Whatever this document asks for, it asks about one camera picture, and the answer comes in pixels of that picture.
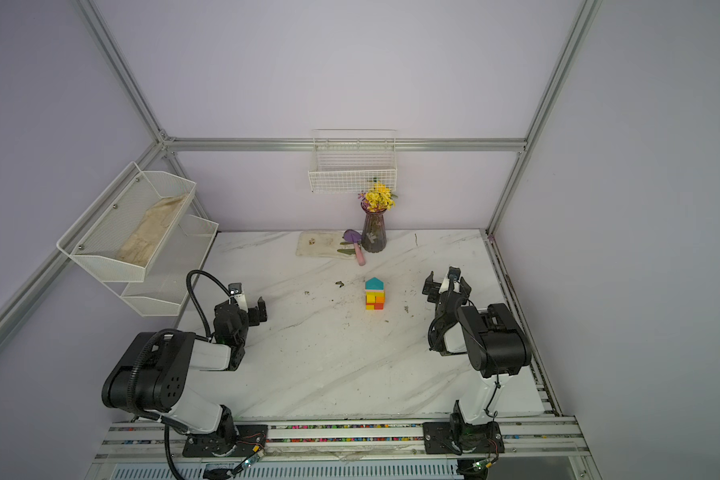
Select teal wood block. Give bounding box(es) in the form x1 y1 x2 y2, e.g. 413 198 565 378
365 277 385 291

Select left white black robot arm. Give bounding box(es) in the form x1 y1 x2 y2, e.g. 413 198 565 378
101 294 268 443

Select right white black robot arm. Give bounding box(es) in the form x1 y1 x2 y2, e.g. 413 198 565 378
422 267 532 458

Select lower white mesh shelf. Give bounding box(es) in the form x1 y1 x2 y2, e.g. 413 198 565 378
103 213 218 317

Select white mesh shelf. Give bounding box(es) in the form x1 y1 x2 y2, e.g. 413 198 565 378
56 163 196 283
103 213 218 317

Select purple glass vase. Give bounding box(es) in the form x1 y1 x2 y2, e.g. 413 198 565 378
361 201 387 253

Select purple pink toy knife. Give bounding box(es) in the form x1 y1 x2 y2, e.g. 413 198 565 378
343 229 366 266

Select beige cloth in shelf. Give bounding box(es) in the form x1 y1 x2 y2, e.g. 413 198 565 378
116 194 187 267

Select yellow artificial flowers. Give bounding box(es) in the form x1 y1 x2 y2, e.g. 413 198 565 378
359 182 396 213

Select upper white mesh shelf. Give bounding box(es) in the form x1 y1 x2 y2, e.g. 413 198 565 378
56 163 196 283

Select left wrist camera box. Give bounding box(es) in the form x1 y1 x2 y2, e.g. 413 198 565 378
228 282 248 311

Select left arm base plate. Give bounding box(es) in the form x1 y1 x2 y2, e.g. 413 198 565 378
182 424 269 458

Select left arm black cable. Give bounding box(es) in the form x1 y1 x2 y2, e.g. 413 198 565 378
125 269 235 480

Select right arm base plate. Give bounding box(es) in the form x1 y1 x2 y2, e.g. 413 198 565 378
423 422 505 455

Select aluminium front rail frame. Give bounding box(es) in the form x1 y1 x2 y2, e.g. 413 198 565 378
85 417 602 479

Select white wire wall basket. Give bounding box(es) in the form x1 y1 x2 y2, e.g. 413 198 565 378
308 129 398 194

